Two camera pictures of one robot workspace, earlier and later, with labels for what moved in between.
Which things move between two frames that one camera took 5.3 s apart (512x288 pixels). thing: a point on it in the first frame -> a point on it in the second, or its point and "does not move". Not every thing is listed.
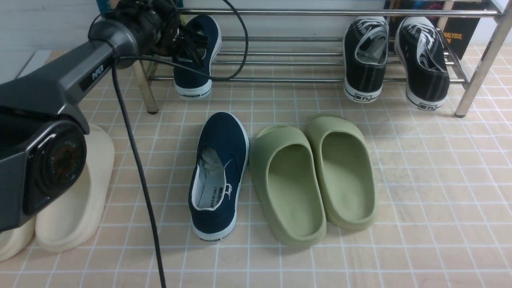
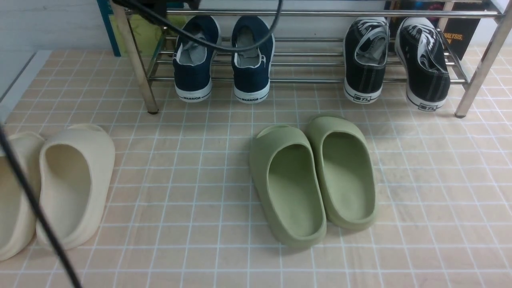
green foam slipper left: [286, 178] does not move
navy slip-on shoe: [199, 43] does not move
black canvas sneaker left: [366, 52] does not move
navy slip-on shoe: [218, 173] -> [251, 67]
